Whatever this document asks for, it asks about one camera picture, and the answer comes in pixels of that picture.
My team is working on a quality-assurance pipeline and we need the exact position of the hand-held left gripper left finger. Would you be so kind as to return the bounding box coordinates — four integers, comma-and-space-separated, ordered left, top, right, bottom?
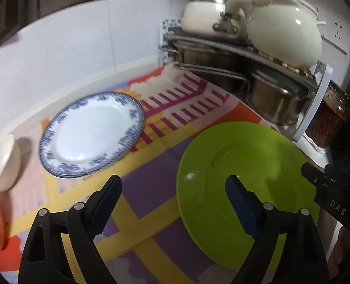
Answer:
18, 174, 123, 284

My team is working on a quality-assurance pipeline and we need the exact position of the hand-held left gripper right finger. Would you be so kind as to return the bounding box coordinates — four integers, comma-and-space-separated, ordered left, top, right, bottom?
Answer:
225, 175, 331, 284

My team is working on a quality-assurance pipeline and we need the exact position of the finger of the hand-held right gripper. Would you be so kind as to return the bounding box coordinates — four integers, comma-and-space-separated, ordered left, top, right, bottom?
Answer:
301, 162, 329, 188

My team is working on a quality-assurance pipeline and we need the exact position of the green plate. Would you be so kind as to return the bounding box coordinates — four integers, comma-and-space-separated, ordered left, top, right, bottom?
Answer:
176, 122, 320, 271

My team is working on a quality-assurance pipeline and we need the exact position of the blue patterned white plate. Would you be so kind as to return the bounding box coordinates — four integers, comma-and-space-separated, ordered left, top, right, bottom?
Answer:
38, 92, 146, 179

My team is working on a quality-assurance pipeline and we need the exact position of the white bowl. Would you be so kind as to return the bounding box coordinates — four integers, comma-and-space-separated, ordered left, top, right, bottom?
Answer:
0, 134, 22, 192

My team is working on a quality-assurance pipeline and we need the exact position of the person's right hand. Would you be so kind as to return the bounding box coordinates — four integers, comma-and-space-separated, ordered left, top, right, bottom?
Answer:
332, 225, 350, 273

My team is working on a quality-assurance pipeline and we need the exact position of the colourful patterned mat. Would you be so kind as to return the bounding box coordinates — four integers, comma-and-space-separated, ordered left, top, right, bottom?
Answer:
0, 63, 320, 284

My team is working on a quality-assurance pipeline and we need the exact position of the glass jar of chili sauce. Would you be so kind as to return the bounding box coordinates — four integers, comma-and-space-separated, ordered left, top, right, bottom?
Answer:
306, 80, 350, 148

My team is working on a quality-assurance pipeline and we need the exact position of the shiny steel pot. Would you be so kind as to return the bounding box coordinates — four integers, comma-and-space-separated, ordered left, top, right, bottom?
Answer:
246, 71, 311, 126

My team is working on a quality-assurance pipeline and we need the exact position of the wooden bead trivet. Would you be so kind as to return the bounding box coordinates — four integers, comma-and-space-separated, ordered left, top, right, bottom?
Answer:
252, 46, 314, 79

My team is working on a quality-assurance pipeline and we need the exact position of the large cream pot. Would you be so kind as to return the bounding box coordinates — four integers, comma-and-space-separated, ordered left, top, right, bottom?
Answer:
247, 0, 323, 68

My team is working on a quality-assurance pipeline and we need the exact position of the metal corner rack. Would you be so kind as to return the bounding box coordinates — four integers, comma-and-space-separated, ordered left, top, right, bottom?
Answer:
159, 18, 333, 142

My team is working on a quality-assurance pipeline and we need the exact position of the small cream kettle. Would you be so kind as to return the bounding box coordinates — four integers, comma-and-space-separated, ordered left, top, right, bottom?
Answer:
181, 0, 285, 37

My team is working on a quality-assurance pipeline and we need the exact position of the white wall socket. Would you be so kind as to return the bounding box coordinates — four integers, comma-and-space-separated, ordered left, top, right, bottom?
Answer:
317, 4, 350, 55

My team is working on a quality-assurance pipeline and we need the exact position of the steel pot with long handle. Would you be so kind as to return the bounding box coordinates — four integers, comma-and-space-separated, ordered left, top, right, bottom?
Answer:
159, 43, 252, 95

